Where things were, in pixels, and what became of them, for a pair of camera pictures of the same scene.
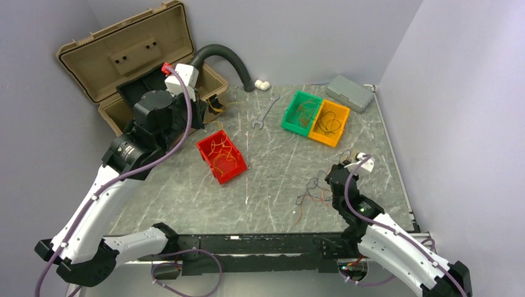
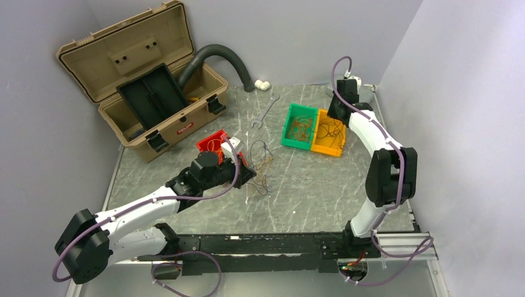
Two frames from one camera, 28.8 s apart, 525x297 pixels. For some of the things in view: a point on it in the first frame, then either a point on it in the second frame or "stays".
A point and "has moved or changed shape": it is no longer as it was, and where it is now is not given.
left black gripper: [200, 108] -> [245, 174]
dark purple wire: [333, 120] has moved or changed shape
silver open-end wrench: [274, 97] stays
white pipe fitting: [262, 85] stays
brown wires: [304, 111] -> [300, 128]
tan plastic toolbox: [103, 59] stays
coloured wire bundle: [317, 189] -> [258, 152]
